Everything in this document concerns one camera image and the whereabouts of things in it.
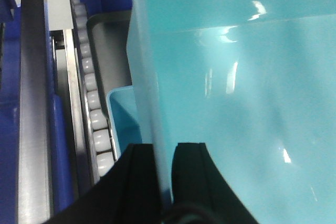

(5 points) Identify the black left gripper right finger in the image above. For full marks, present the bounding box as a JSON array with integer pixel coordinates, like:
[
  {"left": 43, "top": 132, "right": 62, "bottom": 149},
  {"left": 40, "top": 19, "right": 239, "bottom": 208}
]
[{"left": 162, "top": 143, "right": 257, "bottom": 223}]

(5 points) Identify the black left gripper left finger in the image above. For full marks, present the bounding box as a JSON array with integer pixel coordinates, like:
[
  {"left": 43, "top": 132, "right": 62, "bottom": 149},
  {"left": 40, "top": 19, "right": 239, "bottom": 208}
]
[{"left": 48, "top": 144, "right": 161, "bottom": 223}]

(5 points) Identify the grey metal divider rail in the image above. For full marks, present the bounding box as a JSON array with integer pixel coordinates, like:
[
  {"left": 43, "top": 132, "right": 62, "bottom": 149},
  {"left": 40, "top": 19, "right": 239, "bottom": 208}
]
[{"left": 17, "top": 0, "right": 53, "bottom": 223}]

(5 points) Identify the teal plastic bin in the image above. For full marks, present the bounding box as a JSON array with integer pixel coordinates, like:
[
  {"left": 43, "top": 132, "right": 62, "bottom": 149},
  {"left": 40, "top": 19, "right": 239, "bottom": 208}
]
[{"left": 106, "top": 0, "right": 336, "bottom": 224}]

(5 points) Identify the white roller track right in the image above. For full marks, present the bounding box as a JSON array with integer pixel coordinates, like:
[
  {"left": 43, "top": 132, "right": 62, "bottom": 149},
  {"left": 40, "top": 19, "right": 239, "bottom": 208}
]
[{"left": 70, "top": 0, "right": 114, "bottom": 183}]

